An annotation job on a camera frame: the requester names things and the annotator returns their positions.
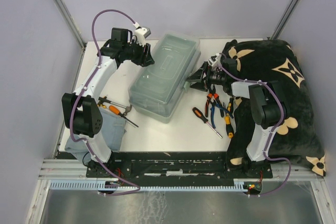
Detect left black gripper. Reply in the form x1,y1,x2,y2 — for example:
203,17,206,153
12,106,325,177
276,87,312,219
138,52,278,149
124,39,156,69

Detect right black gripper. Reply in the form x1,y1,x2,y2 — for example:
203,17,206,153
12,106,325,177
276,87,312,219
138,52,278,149
185,61,225,92

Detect green plastic tool box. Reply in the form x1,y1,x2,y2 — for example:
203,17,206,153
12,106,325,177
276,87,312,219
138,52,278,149
129,33,201,123

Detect black handled claw hammer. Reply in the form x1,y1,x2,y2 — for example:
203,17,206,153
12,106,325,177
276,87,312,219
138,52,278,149
98,97,132,116

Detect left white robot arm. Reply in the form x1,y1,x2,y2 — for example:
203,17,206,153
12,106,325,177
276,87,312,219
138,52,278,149
61,26,154,177

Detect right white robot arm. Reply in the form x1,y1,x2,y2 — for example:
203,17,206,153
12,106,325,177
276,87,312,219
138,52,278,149
186,59,289,177

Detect orange black pliers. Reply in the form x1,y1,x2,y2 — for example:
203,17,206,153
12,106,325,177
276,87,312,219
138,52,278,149
205,84,222,118

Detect orange black nut driver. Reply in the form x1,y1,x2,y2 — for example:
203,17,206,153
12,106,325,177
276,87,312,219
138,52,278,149
192,107,223,138

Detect small yellow black screwdriver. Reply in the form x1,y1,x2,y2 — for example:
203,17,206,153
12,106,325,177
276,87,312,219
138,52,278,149
226,97,234,114

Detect folded blue denim cloth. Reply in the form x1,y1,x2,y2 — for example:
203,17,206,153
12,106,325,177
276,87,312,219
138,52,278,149
65,108,126,163

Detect black floral blanket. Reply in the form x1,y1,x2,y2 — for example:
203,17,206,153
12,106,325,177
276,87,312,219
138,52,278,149
222,39,326,176

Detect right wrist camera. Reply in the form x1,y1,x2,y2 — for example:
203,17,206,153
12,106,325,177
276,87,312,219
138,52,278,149
208,52,222,68

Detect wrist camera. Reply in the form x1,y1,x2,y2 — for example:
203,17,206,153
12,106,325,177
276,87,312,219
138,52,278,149
133,22,151,46
208,52,222,68

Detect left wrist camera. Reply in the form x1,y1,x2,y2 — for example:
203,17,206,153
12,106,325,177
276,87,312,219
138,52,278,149
133,22,151,46

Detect blue handled pliers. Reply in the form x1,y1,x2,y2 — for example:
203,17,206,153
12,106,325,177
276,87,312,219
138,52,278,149
210,103,234,130

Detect orange handled screwdriver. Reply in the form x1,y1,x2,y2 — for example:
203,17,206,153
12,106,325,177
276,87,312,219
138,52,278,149
109,105,139,127

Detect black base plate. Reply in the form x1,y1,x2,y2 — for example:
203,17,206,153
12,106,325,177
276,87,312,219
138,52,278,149
86,151,274,185

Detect right aluminium frame post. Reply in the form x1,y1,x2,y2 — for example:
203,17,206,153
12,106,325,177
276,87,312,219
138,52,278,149
268,0,300,40

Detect aluminium frame post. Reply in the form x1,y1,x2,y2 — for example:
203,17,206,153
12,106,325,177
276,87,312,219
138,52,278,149
53,0,87,48
268,0,300,40

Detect left aluminium frame post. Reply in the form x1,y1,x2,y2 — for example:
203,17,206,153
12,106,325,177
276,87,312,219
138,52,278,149
53,0,87,48

